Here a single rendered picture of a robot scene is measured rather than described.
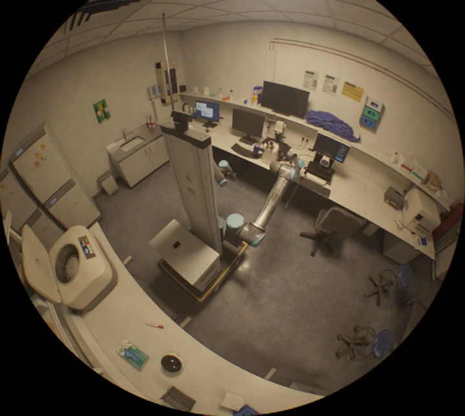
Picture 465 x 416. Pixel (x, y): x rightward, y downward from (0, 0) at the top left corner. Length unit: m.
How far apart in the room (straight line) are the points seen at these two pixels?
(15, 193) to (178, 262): 2.50
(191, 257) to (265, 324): 1.27
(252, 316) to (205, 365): 1.05
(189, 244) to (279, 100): 2.20
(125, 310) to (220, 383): 0.86
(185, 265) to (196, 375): 0.89
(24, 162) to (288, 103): 3.71
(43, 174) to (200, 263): 2.36
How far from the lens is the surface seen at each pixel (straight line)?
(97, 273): 1.35
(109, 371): 1.55
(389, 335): 2.29
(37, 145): 2.63
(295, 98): 2.50
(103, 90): 3.32
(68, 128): 3.28
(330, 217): 1.86
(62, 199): 2.92
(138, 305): 1.42
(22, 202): 3.01
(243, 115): 2.51
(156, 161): 3.42
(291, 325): 2.28
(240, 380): 1.36
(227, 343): 2.19
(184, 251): 1.44
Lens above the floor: 2.15
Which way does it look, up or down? 46 degrees down
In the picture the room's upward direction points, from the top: 1 degrees clockwise
